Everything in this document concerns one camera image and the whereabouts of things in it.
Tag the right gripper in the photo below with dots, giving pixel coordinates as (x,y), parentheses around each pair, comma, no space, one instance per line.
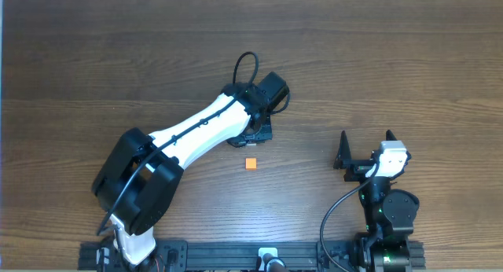
(355,171)

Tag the orange cube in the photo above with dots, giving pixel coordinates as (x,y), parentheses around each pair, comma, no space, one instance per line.
(250,163)

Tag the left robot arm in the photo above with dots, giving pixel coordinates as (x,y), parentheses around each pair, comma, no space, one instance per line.
(208,130)

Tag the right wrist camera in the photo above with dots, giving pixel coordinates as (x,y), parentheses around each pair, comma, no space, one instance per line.
(391,160)

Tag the mounting rail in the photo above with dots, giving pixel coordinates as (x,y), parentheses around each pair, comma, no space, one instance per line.
(224,256)

